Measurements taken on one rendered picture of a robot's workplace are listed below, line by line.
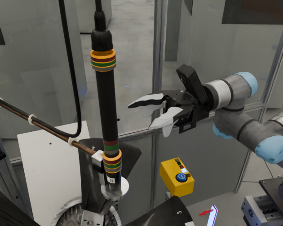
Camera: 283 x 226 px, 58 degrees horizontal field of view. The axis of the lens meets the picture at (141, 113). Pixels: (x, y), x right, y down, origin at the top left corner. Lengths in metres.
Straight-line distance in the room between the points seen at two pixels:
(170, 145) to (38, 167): 0.94
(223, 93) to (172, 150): 1.15
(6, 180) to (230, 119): 1.06
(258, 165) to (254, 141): 2.28
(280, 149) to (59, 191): 0.77
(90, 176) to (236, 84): 0.52
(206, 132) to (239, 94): 1.13
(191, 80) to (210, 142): 1.36
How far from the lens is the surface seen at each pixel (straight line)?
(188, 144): 1.80
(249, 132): 0.72
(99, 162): 0.62
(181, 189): 1.20
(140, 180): 1.85
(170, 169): 1.23
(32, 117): 0.79
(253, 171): 2.91
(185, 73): 0.57
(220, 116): 0.76
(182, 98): 0.61
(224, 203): 2.54
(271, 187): 1.34
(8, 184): 1.42
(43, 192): 1.06
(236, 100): 0.72
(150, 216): 0.94
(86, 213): 0.88
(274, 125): 0.74
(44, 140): 1.05
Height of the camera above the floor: 1.97
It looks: 35 degrees down
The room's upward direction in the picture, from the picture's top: straight up
